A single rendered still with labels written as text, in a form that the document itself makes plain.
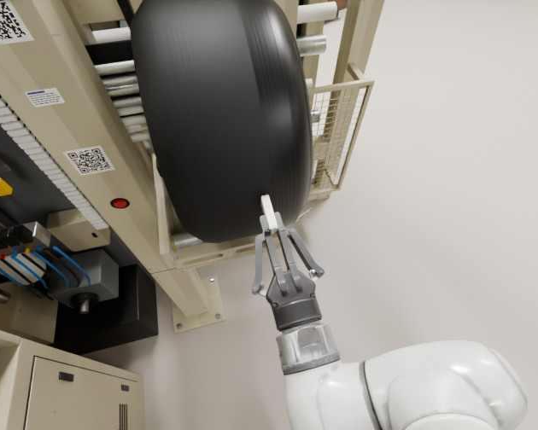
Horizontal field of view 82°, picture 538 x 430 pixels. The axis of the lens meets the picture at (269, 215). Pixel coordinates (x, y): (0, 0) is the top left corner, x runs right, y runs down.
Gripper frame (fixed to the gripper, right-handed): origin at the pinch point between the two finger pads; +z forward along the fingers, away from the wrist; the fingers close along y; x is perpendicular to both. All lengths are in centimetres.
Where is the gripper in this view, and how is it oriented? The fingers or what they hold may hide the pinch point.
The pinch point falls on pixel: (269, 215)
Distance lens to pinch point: 57.2
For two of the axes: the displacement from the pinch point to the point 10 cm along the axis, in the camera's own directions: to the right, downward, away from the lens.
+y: -9.7, 2.1, -1.4
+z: -2.5, -8.8, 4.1
